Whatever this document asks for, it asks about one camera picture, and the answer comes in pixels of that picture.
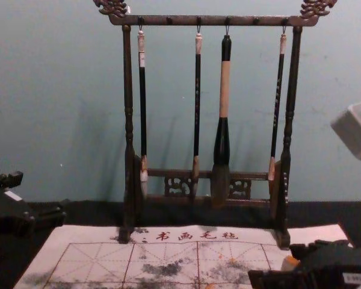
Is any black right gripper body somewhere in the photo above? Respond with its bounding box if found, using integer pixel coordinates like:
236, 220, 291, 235
299, 251, 361, 289

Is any small white and orange object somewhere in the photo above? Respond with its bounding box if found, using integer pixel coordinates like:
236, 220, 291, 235
280, 255, 300, 272

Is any large tan and black brush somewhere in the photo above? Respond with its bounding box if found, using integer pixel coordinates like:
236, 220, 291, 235
210, 24, 232, 209

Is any black table cloth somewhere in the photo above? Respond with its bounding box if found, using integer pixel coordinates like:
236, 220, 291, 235
0, 199, 361, 289

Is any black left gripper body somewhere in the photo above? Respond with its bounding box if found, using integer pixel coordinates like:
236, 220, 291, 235
0, 185, 37, 242

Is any white felt mat red grid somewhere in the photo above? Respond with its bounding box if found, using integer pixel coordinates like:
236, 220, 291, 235
13, 223, 354, 289

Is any dark carved wooden brush rack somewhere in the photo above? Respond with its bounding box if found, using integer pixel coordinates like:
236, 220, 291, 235
93, 0, 338, 250

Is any thin black brush pale cap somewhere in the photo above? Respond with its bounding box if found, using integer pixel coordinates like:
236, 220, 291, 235
267, 24, 289, 190
191, 24, 203, 197

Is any thin black brush white label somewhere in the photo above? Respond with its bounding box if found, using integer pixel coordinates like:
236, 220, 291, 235
137, 24, 150, 197

